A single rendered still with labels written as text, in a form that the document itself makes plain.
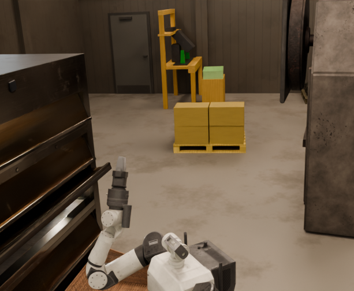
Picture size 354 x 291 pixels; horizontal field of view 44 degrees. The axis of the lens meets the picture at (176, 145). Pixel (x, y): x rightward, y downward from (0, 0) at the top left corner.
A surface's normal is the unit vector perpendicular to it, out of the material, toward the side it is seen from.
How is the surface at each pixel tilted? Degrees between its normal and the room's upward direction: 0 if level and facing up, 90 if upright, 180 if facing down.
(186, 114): 90
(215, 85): 90
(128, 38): 90
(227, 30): 90
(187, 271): 0
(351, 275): 0
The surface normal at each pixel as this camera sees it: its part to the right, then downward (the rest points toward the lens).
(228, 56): -0.21, 0.31
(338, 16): -0.32, -0.16
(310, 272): -0.04, -0.95
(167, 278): -0.65, -0.54
